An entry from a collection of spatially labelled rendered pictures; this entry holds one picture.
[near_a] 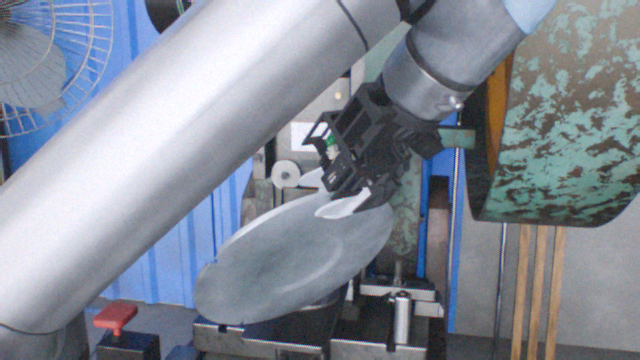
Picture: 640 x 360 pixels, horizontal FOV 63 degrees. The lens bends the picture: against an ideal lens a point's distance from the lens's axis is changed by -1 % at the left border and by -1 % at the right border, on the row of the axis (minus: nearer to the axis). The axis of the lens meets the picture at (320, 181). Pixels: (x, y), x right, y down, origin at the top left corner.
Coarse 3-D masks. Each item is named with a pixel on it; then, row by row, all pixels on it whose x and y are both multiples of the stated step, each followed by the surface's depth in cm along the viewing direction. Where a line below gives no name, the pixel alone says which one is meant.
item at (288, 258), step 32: (320, 192) 60; (256, 224) 58; (288, 224) 61; (320, 224) 65; (352, 224) 68; (384, 224) 73; (224, 256) 60; (256, 256) 63; (288, 256) 68; (320, 256) 73; (352, 256) 76; (224, 288) 66; (256, 288) 70; (288, 288) 75; (320, 288) 79; (224, 320) 73; (256, 320) 78
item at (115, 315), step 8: (112, 304) 97; (120, 304) 97; (128, 304) 97; (104, 312) 94; (112, 312) 94; (120, 312) 94; (128, 312) 94; (136, 312) 95; (96, 320) 91; (104, 320) 91; (112, 320) 91; (120, 320) 91; (128, 320) 93; (112, 328) 91; (120, 328) 95
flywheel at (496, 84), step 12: (504, 60) 115; (492, 72) 116; (504, 72) 115; (492, 84) 115; (504, 84) 113; (492, 96) 114; (504, 96) 112; (492, 108) 112; (504, 108) 110; (492, 120) 109; (492, 132) 106; (492, 144) 103; (492, 156) 101; (492, 168) 101
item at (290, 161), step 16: (320, 96) 92; (336, 96) 90; (304, 112) 93; (320, 112) 92; (288, 128) 94; (304, 128) 94; (320, 128) 93; (272, 144) 96; (288, 144) 95; (272, 160) 97; (288, 160) 95; (304, 160) 95; (272, 176) 96; (288, 176) 95; (288, 192) 94; (304, 192) 94
